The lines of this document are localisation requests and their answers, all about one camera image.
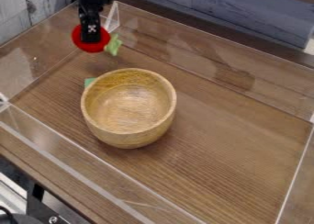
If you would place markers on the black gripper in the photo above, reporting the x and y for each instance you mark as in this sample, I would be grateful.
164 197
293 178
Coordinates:
90 21

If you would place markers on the red plush tomato toy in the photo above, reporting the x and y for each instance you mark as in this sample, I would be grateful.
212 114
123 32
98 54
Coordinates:
109 44

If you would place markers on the green rectangular block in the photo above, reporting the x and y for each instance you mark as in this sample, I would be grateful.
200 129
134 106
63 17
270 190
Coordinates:
89 81

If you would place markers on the wooden bowl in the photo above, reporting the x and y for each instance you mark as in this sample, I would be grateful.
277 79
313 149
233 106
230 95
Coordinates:
129 107

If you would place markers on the blue grey sofa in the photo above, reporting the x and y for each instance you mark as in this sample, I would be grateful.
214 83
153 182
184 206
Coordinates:
285 20

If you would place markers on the clear acrylic corner bracket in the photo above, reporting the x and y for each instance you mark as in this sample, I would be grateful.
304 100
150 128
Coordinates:
111 22

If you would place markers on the clear acrylic tray wall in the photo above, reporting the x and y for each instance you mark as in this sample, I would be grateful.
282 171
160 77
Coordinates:
106 196

